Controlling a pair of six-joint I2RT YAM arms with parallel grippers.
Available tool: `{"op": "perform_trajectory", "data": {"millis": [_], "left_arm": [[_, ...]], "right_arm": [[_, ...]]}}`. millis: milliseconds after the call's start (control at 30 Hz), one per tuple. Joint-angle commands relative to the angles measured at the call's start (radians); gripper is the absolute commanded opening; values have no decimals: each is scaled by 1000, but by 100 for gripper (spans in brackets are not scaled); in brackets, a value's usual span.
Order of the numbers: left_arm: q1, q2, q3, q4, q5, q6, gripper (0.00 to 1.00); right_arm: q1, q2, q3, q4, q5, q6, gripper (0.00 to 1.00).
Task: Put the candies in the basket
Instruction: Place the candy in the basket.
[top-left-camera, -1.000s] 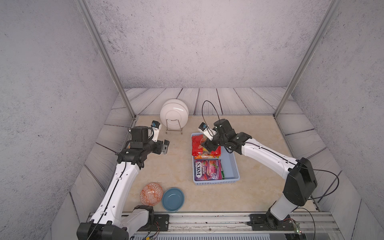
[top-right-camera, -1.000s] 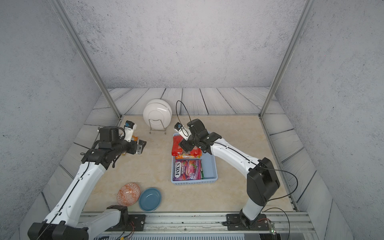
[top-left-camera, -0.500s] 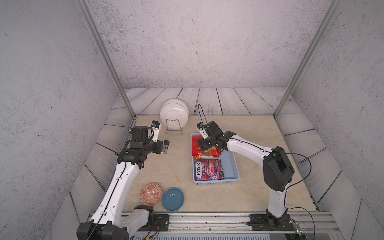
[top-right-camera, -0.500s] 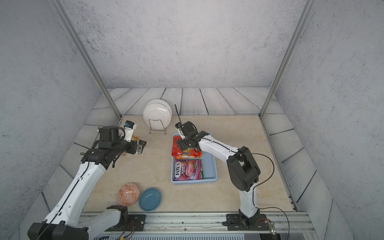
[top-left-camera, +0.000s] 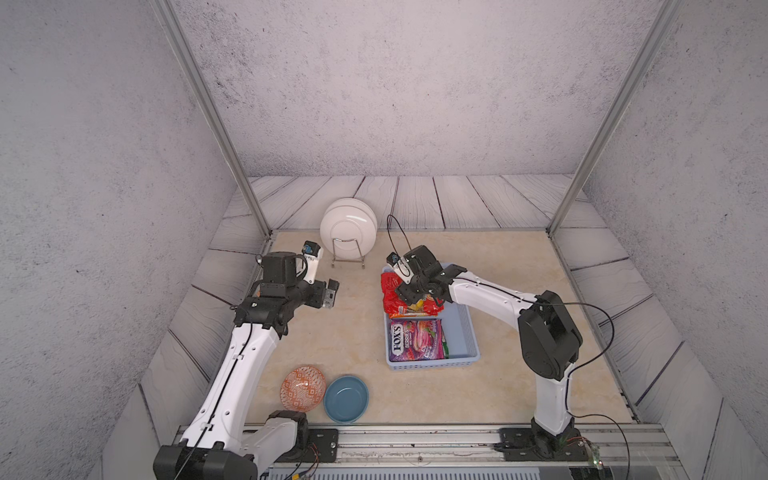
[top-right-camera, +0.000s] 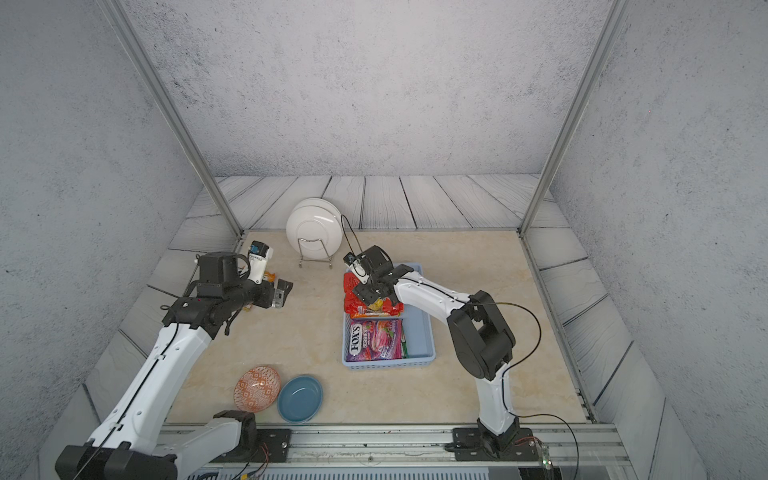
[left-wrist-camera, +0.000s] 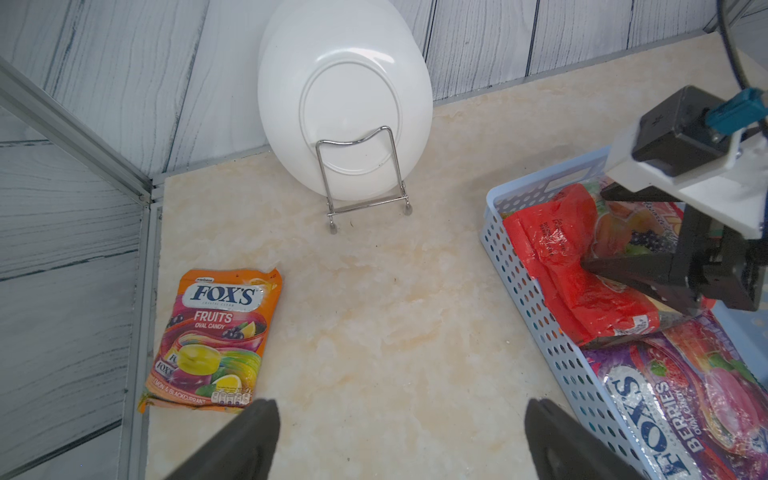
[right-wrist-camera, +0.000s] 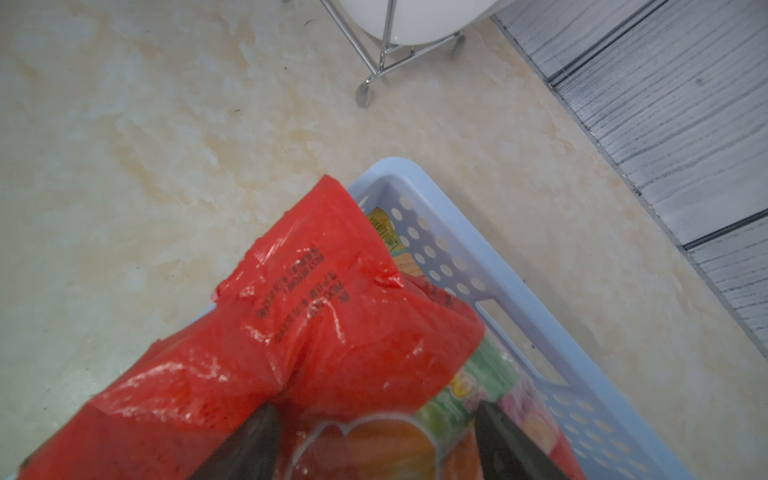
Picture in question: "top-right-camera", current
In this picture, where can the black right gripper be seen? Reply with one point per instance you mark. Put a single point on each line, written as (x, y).
(365, 293)

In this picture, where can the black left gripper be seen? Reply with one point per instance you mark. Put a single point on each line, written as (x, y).
(267, 299)

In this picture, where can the red Lot 100 candy bag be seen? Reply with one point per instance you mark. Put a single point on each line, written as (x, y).
(356, 308)

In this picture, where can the purple Fox's candy bag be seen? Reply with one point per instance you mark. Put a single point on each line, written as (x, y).
(373, 340)

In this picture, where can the light blue plastic basket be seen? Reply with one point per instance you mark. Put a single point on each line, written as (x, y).
(420, 342)

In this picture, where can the green Fox's spring tea bag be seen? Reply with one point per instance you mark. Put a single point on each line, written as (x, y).
(403, 344)

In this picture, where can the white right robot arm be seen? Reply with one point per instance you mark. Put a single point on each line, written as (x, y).
(483, 341)

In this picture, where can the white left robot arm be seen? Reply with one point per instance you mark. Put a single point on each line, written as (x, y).
(125, 445)

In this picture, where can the white plate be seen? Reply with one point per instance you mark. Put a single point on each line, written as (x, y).
(315, 218)

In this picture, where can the orange patterned bowl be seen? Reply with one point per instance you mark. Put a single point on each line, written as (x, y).
(257, 389)

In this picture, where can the blue ceramic bowl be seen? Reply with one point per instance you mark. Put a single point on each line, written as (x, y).
(300, 399)

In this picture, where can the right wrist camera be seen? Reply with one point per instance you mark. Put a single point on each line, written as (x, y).
(370, 263)

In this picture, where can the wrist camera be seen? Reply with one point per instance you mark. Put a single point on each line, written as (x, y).
(370, 263)
(226, 269)

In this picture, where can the wire plate stand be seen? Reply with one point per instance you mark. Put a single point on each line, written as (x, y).
(314, 250)

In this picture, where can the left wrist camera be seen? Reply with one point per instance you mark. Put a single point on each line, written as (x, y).
(226, 269)

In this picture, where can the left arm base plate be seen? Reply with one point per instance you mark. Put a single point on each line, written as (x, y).
(264, 446)

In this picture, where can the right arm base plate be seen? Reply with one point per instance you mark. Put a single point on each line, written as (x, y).
(479, 444)

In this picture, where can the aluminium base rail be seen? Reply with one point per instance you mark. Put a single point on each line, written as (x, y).
(580, 451)

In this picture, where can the left aluminium corner post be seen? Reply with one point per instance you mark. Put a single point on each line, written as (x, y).
(118, 19)

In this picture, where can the aluminium corner post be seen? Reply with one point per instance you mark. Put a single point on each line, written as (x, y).
(589, 79)
(118, 19)

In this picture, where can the right aluminium corner post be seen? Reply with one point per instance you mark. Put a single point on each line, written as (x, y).
(589, 79)

